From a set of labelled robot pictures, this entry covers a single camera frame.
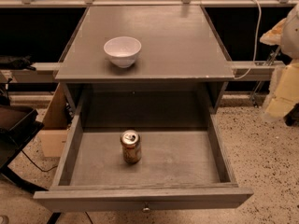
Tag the cardboard box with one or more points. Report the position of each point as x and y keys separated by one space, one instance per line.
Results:
x=54 y=133

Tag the white ceramic bowl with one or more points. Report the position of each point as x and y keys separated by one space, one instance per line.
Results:
x=122 y=51

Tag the grey wooden cabinet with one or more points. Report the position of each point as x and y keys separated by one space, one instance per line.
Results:
x=176 y=82

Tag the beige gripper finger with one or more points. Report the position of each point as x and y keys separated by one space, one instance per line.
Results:
x=283 y=92
x=273 y=36

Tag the black tray on stand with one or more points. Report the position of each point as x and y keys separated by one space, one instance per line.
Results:
x=18 y=126

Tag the round metal drawer knob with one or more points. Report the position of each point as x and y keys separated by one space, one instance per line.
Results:
x=146 y=208

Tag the grey metal rail frame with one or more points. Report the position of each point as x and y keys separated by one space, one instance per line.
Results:
x=149 y=3

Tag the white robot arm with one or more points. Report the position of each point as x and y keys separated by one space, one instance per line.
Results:
x=289 y=42

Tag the orange soda can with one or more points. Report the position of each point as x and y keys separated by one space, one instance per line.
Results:
x=131 y=146

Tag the open grey top drawer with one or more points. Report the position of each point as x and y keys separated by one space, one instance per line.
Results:
x=179 y=169

